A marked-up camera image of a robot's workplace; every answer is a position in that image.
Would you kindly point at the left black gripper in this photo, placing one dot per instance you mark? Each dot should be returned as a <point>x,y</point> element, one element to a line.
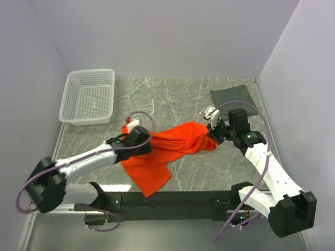
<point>145,149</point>

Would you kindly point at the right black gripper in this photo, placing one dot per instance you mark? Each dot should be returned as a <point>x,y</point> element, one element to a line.
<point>213,133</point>

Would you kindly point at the orange t shirt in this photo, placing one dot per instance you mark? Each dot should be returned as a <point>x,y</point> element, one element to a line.
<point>149,172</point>

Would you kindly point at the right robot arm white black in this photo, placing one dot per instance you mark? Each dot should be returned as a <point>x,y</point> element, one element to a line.
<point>288,209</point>

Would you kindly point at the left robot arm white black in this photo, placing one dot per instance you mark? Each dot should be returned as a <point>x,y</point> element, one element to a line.
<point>50,183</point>

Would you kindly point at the folded dark grey t shirt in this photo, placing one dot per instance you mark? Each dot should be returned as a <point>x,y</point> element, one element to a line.
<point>239,93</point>

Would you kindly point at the white perforated plastic basket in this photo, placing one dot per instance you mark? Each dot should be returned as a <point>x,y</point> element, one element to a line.
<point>88,97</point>

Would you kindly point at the black base crossbar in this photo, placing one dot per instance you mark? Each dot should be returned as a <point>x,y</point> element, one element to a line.
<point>169,205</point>

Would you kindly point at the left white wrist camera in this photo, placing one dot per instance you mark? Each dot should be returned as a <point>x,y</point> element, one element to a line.
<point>130,124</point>

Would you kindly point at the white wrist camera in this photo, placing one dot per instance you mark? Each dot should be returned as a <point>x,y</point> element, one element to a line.
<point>211,114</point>
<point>130,124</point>

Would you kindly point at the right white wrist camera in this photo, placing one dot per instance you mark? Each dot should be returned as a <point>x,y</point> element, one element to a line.
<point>211,114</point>

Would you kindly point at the aluminium rail frame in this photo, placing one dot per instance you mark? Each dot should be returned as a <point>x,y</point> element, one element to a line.
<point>170,102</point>

